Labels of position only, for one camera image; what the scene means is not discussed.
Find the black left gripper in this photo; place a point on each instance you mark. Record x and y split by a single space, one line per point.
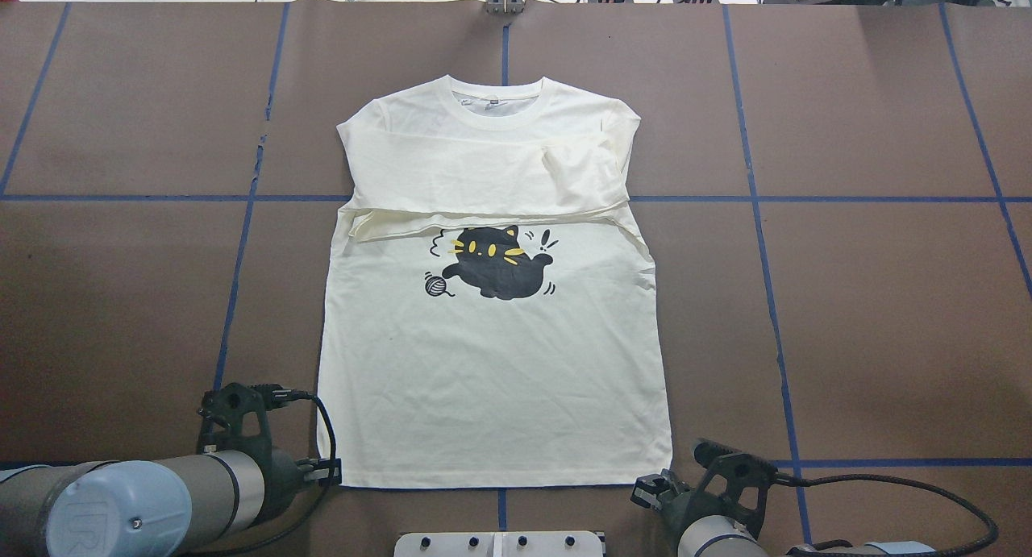
283 478

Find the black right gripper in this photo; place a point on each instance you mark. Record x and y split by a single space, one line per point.
676 505

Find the cream long-sleeve cat shirt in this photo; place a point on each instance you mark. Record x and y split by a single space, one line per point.
490 312

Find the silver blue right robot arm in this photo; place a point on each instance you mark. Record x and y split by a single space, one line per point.
713 532

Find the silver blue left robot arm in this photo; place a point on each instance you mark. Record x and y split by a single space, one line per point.
149 508

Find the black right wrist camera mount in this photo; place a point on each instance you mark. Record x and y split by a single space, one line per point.
735 485

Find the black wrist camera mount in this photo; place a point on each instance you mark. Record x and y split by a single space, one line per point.
735 485
235 418

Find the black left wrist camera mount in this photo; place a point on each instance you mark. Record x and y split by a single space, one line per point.
235 418

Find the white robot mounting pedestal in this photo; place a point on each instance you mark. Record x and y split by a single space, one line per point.
502 543

